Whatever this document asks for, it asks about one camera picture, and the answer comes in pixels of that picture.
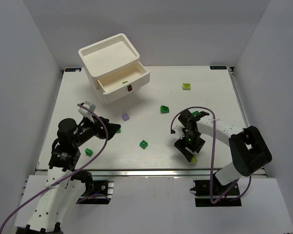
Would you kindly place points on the purple studded lego brick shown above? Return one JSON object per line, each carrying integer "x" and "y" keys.
{"x": 125, "y": 117}

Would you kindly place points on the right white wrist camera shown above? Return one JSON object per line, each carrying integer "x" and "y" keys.
{"x": 178, "y": 130}

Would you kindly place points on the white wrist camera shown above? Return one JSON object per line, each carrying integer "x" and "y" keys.
{"x": 178, "y": 130}
{"x": 86, "y": 109}

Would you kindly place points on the white drawer cabinet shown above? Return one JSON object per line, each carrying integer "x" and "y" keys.
{"x": 106, "y": 57}

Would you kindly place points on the aluminium table front rail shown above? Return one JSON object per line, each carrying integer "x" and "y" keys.
{"x": 187, "y": 172}

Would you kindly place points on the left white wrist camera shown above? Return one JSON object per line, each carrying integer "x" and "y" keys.
{"x": 86, "y": 109}

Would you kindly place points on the green square lego brick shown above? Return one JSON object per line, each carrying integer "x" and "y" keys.
{"x": 143, "y": 144}

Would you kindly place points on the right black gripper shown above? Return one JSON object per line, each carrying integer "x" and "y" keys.
{"x": 189, "y": 146}

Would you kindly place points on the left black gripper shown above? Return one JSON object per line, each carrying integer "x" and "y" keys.
{"x": 103, "y": 127}

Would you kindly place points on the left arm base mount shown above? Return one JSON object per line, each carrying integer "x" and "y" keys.
{"x": 95, "y": 192}

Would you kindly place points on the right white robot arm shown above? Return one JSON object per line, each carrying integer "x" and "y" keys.
{"x": 248, "y": 149}

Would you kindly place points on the green sloped lego brick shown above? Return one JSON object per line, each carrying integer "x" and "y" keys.
{"x": 164, "y": 109}

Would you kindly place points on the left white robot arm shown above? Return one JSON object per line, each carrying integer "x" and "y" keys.
{"x": 64, "y": 184}

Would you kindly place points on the lime lego brick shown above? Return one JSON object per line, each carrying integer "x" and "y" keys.
{"x": 186, "y": 86}
{"x": 194, "y": 160}

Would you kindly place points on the small green lego left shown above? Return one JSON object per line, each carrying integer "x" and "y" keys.
{"x": 88, "y": 152}

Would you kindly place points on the white open drawer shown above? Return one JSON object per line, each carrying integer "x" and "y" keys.
{"x": 112, "y": 89}

